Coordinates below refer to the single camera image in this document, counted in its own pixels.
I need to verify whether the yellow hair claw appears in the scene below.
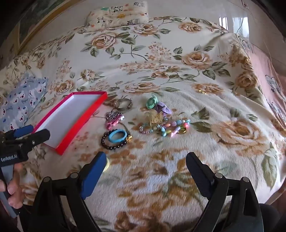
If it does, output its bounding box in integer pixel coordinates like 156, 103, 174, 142
146, 111, 164, 125

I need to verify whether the blue bear print pillow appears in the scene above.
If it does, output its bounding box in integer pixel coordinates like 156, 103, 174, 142
0, 72, 49, 132

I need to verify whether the purple hair tie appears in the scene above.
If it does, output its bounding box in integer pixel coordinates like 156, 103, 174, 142
156, 101, 172, 115

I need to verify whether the blue hair tie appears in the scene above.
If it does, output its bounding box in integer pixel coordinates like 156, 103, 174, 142
109, 129, 128, 144

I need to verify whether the panda print pillow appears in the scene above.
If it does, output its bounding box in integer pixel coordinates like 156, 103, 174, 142
87, 1, 150, 29

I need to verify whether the pink hair clip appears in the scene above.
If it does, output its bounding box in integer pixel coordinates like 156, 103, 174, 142
105, 115, 124, 130

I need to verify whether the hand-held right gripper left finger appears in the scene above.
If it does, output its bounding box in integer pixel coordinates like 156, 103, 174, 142
28, 152, 107, 232

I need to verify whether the silver wrist watch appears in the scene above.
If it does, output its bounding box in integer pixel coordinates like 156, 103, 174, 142
114, 98, 133, 111

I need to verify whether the person's left hand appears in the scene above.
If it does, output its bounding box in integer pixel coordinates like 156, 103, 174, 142
0, 163, 24, 209

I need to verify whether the gold framed headboard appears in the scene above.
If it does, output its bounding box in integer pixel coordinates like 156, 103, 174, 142
0, 0, 83, 56

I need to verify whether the red jewelry box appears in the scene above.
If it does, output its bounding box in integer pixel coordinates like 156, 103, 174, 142
33, 91, 108, 155

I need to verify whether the pink heart print blanket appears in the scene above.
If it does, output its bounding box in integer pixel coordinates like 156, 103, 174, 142
232, 33, 286, 130

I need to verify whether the colorful bead bracelet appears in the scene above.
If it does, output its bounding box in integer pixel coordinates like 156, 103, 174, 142
157, 119, 191, 137

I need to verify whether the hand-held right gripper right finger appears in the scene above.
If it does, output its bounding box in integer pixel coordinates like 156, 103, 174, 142
185, 152, 263, 232

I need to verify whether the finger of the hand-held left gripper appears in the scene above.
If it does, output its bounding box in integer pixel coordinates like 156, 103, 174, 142
13, 129, 51, 152
4, 125, 34, 140

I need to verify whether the floral blanket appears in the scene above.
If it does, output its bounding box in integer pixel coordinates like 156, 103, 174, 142
0, 16, 286, 232

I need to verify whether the black bead bracelet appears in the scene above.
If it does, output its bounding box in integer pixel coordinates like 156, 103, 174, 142
101, 132, 134, 152

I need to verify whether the green bow hair tie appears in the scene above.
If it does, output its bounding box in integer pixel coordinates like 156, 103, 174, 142
146, 94, 159, 110

